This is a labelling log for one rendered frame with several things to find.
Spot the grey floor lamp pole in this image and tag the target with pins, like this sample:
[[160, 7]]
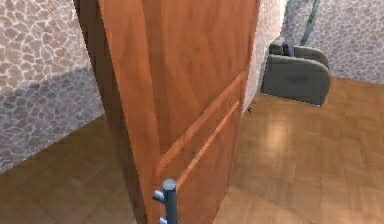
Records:
[[310, 23]]

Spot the grey green sofa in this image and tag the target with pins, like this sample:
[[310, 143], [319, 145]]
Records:
[[295, 78]]

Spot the brown wooden room door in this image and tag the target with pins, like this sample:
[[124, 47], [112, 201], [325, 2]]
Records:
[[186, 83]]

